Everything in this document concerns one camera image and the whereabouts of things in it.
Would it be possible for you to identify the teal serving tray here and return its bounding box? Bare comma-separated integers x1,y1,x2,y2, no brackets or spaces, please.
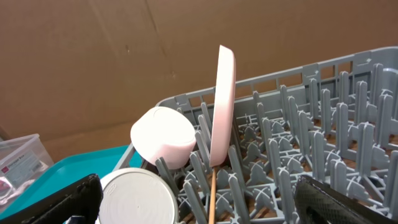
1,146,142,223

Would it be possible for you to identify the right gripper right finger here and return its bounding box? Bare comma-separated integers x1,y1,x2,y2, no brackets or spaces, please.
294,175,395,224

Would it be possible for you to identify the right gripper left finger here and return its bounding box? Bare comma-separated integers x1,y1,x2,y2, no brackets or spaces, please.
1,174,103,224

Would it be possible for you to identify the grey dishwasher rack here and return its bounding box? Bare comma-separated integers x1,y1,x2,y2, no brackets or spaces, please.
130,47,397,223

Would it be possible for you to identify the clear plastic waste bin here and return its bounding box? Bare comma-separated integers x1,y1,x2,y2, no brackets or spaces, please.
1,134,54,211

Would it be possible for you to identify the grey bowl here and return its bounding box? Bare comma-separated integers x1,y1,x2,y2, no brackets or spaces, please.
96,167,179,224

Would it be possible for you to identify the wooden chopstick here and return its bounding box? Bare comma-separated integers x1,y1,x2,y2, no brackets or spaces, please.
208,167,217,224

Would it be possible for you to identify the large white plate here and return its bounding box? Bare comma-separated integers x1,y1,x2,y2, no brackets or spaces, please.
210,45,236,167

